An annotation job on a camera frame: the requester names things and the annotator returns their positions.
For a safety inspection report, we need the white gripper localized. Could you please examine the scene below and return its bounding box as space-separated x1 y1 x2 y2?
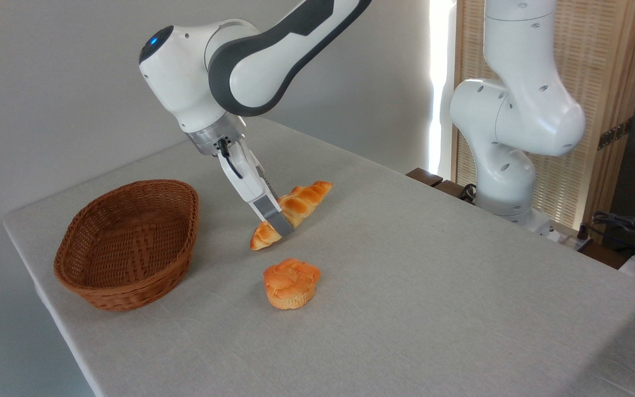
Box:
218 138 295 239

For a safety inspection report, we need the long braided bread loaf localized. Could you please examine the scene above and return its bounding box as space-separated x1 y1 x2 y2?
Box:
249 180 333 251

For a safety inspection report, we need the round orange bread bun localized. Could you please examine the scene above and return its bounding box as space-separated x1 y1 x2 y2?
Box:
263 258 321 310

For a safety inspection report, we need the brown wicker basket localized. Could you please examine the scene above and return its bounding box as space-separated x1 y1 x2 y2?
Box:
53 179 200 313

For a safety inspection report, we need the grey tablecloth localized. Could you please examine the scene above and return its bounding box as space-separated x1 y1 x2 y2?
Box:
2 117 635 397

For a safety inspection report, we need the dark brown wooden furniture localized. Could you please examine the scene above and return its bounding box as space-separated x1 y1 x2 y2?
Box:
405 168 477 205

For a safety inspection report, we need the white power strip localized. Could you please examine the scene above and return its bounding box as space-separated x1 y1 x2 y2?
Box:
557 223 595 252

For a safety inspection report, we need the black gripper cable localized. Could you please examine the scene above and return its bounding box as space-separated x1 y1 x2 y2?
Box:
217 138 244 180

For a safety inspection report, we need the black cable bundle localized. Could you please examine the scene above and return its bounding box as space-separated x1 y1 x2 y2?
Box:
592 205 635 260

